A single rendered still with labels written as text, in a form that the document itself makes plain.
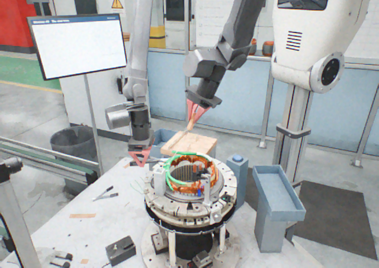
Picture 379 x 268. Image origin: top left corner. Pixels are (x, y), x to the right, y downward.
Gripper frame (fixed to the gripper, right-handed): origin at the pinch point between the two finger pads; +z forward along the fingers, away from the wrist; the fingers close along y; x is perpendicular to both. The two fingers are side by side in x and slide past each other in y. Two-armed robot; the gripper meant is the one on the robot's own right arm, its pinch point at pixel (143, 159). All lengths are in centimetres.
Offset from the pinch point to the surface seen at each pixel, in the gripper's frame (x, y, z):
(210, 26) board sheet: 18, -232, -19
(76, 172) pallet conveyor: -54, -46, 42
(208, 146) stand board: 21.7, -28.1, 10.3
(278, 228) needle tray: 48, 2, 26
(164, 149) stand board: 2.8, -23.5, 10.3
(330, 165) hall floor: 153, -176, 117
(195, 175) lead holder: 18.5, 13.5, -4.8
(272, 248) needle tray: 47, 2, 36
